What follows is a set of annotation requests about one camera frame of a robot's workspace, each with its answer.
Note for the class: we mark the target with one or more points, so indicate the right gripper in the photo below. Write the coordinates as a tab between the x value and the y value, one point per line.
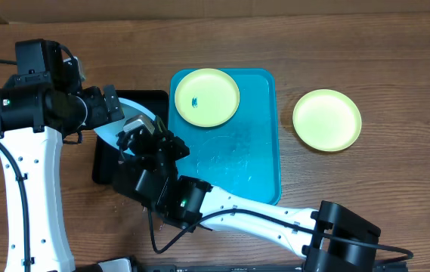
173	140

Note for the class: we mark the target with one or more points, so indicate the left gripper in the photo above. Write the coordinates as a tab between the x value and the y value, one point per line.
100	114

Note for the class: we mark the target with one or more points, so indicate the light blue plate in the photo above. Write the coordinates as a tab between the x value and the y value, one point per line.
108	133

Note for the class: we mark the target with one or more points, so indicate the yellow-rimmed plate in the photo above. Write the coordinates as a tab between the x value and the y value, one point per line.
207	97
327	120

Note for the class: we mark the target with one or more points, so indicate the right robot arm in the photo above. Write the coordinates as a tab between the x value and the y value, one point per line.
331	238

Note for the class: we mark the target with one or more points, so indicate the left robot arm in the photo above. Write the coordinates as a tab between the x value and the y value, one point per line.
34	120

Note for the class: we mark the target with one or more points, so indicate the black plastic tray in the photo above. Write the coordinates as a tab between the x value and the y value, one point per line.
106	157

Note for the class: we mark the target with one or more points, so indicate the teal plastic tray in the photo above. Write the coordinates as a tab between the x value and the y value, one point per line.
242	156

